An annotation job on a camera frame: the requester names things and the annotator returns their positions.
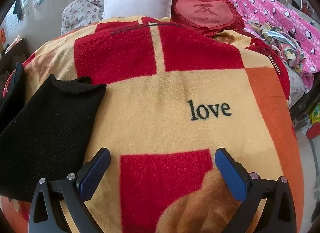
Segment red heart-shaped cushion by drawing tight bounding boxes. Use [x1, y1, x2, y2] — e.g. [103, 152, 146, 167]
[171, 0, 247, 37]

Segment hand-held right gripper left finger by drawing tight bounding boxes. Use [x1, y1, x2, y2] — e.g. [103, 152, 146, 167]
[28, 147, 111, 233]

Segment red and yellow printed blanket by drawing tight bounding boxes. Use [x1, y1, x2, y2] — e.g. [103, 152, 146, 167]
[0, 16, 300, 233]

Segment dark hanging cloth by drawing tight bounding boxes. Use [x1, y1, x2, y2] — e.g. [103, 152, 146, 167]
[13, 0, 24, 22]

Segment blue face mask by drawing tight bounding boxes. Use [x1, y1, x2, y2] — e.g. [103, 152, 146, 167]
[260, 28, 298, 48]

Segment floral patterned cloth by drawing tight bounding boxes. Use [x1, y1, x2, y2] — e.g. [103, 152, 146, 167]
[246, 20, 306, 69]

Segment frosted glass window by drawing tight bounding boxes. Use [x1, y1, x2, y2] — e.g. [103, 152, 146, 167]
[4, 0, 21, 40]

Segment white pillow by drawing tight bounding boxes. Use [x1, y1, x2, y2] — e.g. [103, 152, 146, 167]
[102, 0, 174, 21]

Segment colourful plastic bag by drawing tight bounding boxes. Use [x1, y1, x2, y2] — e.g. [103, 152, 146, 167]
[308, 104, 320, 126]

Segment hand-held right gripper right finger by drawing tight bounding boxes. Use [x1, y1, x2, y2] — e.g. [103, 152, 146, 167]
[214, 147, 298, 233]

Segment grey floral quilt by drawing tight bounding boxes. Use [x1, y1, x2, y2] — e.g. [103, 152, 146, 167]
[61, 0, 213, 35]

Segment pink printed blanket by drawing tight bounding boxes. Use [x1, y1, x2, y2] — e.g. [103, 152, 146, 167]
[207, 0, 320, 74]

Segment pink cloth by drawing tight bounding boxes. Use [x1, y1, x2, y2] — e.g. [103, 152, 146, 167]
[9, 35, 23, 46]

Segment black pants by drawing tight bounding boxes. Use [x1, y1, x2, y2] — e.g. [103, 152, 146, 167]
[0, 76, 107, 203]

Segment dark wooden cabinet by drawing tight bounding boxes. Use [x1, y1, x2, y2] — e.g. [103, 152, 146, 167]
[0, 38, 29, 79]

